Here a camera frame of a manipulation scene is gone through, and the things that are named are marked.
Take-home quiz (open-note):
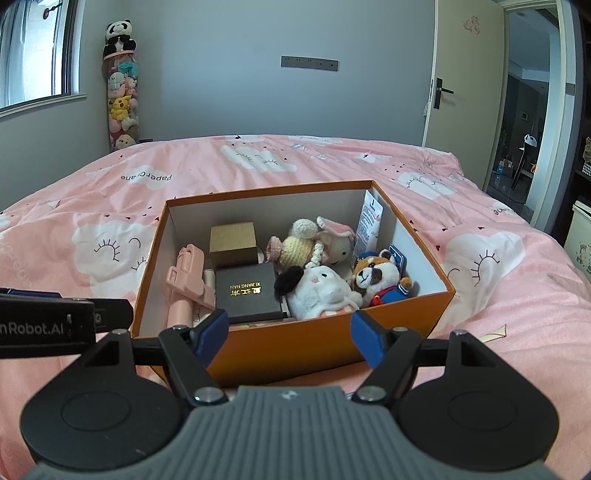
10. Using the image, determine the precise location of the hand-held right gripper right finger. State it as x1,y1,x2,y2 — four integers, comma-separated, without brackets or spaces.
349,309,502,407

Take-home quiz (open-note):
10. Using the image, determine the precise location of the beige door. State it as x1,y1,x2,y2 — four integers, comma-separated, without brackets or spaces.
420,0,507,195

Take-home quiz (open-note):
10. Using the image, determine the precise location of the black door handle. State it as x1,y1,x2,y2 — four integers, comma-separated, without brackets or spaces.
430,77,455,110

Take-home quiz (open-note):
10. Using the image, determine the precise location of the window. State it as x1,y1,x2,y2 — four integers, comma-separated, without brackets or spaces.
0,0,89,116

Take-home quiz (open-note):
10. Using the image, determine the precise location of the white plush with black ear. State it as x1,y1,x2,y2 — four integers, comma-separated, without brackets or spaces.
273,265,363,320

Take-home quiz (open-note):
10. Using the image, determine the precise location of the panda plush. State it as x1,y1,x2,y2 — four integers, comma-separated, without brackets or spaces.
102,20,138,59

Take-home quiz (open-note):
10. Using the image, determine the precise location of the pink folding stick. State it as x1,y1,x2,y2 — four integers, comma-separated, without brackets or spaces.
165,244,217,310

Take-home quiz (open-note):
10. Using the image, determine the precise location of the brown bear plush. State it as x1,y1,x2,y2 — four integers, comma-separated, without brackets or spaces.
350,244,414,308

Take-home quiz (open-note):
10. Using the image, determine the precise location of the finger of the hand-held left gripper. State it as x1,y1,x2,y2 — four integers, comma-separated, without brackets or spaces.
0,288,64,300
93,298,135,332

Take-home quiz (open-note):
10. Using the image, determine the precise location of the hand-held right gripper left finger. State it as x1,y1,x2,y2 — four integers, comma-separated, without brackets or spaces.
81,308,230,407

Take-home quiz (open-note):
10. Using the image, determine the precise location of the white packet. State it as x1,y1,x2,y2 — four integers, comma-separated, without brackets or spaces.
354,188,385,257

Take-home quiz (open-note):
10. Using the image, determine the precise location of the orange cardboard box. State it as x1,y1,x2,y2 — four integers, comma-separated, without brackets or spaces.
130,180,457,389

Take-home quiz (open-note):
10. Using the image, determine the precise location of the white drawer cabinet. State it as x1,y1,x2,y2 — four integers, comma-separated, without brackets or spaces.
563,196,591,278

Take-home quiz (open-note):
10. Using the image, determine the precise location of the dark chair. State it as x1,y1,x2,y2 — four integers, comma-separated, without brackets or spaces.
510,148,537,190

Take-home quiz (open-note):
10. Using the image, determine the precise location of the clear tube of plush toys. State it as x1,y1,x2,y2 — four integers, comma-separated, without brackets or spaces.
102,51,142,151

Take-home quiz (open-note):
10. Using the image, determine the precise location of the black box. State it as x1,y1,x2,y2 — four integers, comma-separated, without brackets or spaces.
214,263,285,324

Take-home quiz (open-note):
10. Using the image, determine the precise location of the pink handheld fan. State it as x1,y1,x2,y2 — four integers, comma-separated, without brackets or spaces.
167,298,195,334

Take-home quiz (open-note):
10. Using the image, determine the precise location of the knitted bunny doll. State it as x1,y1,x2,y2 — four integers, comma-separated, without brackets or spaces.
265,215,356,271

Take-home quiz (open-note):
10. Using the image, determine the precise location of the pink printed duvet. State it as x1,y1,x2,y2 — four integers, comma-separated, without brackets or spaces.
0,133,591,480

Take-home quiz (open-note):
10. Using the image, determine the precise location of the gold box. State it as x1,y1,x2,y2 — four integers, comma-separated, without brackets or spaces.
209,221,259,269

